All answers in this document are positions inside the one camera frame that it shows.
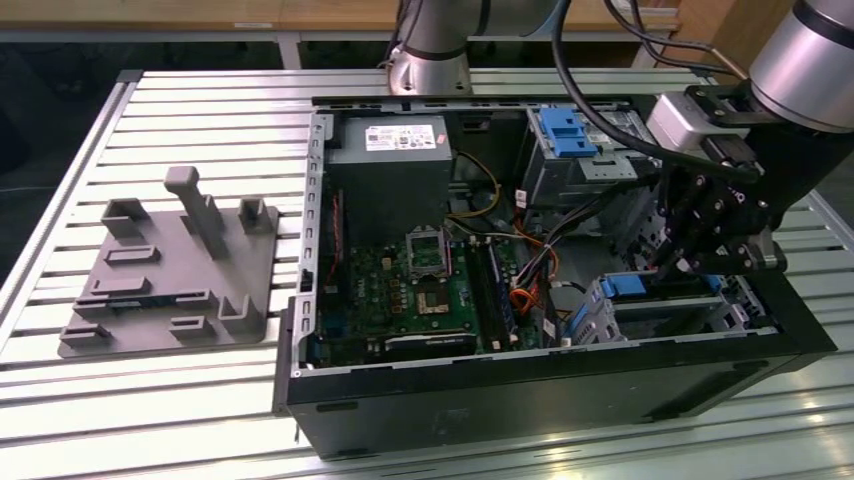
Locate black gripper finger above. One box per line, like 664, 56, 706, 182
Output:
653, 169, 736, 276
674, 233, 762, 276

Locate hard disk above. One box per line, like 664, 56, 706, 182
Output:
598, 273, 726, 304

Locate red yellow power wire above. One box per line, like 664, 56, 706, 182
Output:
513, 242, 564, 291

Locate silver disk bay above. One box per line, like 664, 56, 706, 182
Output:
566, 272, 780, 346

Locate silver perforated drive cage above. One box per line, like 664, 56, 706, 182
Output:
526, 107, 673, 201

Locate metal socket cover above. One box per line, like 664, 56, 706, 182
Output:
405, 225, 453, 281

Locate black PC case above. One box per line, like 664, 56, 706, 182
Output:
271, 93, 840, 460

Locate CPU socket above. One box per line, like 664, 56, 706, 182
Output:
413, 287, 459, 319

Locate grey power supply unit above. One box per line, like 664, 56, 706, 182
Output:
326, 115, 455, 246

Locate black graphics card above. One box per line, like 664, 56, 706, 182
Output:
383, 332, 479, 356

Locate green motherboard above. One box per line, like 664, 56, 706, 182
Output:
318, 234, 556, 356

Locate grey parts rack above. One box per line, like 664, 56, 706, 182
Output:
58, 166, 282, 359

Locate wooden workbench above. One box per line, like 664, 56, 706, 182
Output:
0, 0, 682, 69

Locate black cable bundle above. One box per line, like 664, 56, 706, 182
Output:
526, 184, 660, 251

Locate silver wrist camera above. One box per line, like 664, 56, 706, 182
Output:
645, 91, 753, 151

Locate blue plastic drive bracket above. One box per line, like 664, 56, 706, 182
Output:
538, 108, 600, 159

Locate orange wire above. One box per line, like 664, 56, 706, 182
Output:
510, 287, 537, 322

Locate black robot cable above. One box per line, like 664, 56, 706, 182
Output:
552, 0, 766, 184
604, 0, 753, 84

